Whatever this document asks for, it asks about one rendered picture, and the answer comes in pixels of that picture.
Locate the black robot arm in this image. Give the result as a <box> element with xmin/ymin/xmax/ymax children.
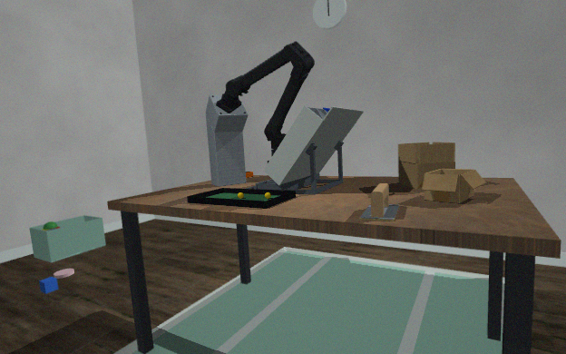
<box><xmin>216</xmin><ymin>41</ymin><xmax>315</xmax><ymax>149</ymax></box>

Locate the grey bank of square funnels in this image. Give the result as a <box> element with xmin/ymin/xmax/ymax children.
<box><xmin>246</xmin><ymin>106</ymin><xmax>364</xmax><ymax>191</ymax></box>

